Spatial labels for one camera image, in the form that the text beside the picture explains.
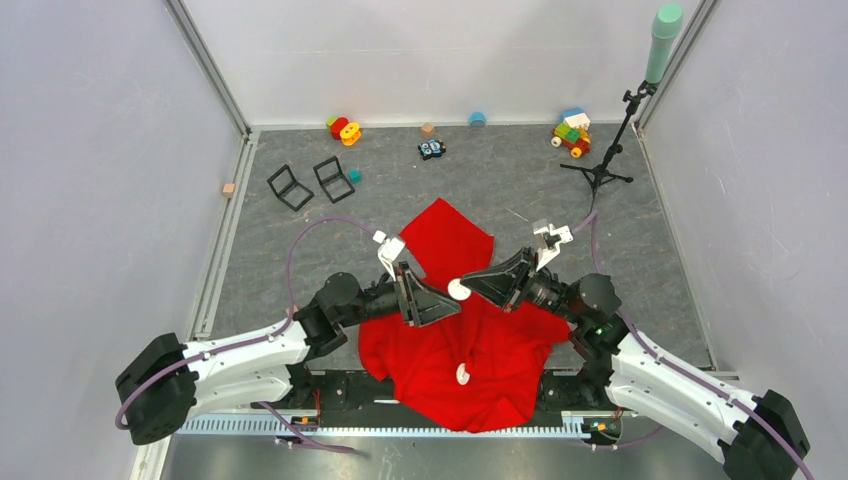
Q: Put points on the colourful brick toy car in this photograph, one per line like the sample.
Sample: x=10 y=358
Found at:
x=572 y=133

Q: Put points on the blue cylinder block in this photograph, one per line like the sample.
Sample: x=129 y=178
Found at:
x=477 y=119

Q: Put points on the black display case left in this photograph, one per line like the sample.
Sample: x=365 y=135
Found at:
x=288 y=189

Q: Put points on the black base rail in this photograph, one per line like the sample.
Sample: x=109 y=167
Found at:
x=355 y=399

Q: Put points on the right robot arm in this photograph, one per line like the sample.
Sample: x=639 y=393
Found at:
x=751 y=436

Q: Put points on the brown wooden cube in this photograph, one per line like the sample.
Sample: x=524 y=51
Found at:
x=428 y=130

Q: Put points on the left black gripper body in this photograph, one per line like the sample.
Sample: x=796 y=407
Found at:
x=406 y=304

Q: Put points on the round dark brooch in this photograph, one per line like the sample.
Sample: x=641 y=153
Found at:
x=457 y=290

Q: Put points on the black display case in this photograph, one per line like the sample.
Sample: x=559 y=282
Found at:
x=288 y=189
x=329 y=174

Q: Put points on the red yellow green toy blocks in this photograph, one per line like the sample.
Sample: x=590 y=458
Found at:
x=344 y=130

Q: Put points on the red t-shirt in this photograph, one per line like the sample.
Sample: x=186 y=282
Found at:
x=505 y=353

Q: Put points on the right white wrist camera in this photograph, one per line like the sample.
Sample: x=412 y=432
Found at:
x=549 y=240

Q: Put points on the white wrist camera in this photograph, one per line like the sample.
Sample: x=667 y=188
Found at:
x=388 y=250
x=549 y=240

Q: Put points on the black display case right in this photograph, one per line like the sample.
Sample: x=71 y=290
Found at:
x=329 y=174

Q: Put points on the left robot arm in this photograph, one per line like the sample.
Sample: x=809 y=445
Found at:
x=170 y=382

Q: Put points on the green microphone on tripod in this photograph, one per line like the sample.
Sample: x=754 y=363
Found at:
x=667 y=24

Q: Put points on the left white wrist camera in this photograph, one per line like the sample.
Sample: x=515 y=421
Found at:
x=388 y=250

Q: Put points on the round orange brooch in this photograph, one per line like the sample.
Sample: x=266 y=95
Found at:
x=462 y=375

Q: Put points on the teal cube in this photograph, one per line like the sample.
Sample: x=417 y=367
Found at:
x=355 y=176

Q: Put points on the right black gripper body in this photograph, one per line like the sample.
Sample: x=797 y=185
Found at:
x=531 y=258

